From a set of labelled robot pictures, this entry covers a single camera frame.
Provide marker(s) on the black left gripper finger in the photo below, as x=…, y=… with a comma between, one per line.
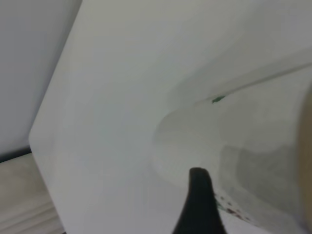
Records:
x=200, y=207

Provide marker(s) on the white paper cup green print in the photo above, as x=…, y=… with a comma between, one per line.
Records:
x=256, y=126

